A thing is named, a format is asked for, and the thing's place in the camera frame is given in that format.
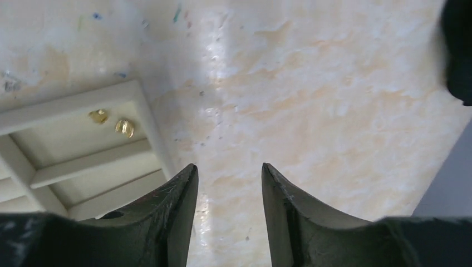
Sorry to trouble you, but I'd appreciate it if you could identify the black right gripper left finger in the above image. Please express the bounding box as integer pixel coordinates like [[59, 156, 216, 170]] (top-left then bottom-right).
[[1, 164, 199, 266]]

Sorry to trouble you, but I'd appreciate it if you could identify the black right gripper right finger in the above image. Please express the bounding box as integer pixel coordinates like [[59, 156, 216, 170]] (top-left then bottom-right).
[[262, 163, 471, 266]]

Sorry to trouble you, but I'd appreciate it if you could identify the beige ring-slot tray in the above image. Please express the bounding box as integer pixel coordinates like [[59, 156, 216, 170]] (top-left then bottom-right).
[[1, 81, 176, 220]]

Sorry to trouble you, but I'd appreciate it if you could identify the small gold earring stud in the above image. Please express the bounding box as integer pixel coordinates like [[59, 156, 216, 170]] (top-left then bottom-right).
[[88, 109, 109, 125]]

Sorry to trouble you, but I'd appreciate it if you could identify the black cloth pile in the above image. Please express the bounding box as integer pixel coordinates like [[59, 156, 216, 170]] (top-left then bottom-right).
[[441, 0, 471, 106]]

